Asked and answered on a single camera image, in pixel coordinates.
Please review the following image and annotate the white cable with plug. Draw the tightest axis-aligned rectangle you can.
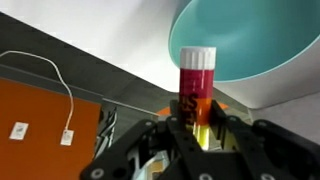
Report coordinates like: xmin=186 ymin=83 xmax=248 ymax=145
xmin=0 ymin=50 xmax=76 ymax=147

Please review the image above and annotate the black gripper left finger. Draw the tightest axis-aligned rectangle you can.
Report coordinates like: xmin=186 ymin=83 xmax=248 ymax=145
xmin=79 ymin=100 xmax=214 ymax=180

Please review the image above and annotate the white tag on mat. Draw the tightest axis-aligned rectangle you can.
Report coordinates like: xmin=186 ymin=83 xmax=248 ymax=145
xmin=9 ymin=122 xmax=29 ymax=140

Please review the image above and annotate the teal bowl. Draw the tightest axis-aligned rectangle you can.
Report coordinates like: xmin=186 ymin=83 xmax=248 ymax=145
xmin=168 ymin=0 xmax=320 ymax=84

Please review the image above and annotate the orange floor mat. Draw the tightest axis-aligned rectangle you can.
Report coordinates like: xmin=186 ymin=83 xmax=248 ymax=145
xmin=0 ymin=79 xmax=101 ymax=180

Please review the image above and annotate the red yellow glue stick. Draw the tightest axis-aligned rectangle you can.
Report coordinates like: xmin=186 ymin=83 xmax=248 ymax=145
xmin=179 ymin=46 xmax=216 ymax=150

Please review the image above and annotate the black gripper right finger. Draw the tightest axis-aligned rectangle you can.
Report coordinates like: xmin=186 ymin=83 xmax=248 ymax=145
xmin=209 ymin=102 xmax=320 ymax=180

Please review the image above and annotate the white side table orange frame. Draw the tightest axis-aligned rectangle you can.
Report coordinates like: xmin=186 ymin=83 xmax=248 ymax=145
xmin=0 ymin=0 xmax=320 ymax=109

